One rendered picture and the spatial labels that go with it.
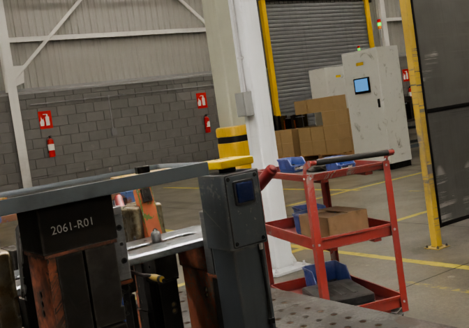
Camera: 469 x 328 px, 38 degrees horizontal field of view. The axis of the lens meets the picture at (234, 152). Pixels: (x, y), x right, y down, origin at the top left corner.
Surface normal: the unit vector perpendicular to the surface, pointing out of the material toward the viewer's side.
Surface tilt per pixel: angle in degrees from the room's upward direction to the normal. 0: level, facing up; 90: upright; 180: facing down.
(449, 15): 88
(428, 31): 90
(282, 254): 90
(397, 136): 90
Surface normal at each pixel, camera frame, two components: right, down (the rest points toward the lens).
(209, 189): -0.80, 0.15
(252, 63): 0.56, -0.04
